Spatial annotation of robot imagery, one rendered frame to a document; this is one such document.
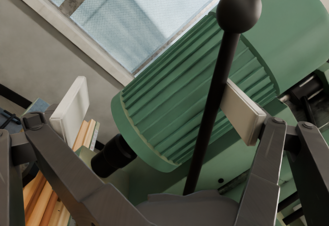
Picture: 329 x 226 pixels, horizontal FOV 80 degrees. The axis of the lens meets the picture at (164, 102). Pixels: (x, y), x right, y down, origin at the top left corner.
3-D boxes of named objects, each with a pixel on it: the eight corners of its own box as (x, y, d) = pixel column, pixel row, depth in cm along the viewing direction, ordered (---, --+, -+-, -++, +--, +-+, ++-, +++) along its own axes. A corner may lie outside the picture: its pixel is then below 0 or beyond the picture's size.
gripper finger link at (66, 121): (69, 155, 13) (58, 156, 13) (89, 104, 19) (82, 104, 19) (61, 118, 12) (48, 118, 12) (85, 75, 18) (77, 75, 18)
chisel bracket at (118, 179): (57, 166, 43) (82, 143, 42) (106, 192, 50) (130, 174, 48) (44, 195, 37) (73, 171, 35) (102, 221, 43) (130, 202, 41)
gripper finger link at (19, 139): (46, 167, 11) (-12, 170, 11) (70, 119, 16) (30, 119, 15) (40, 147, 11) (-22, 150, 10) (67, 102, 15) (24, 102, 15)
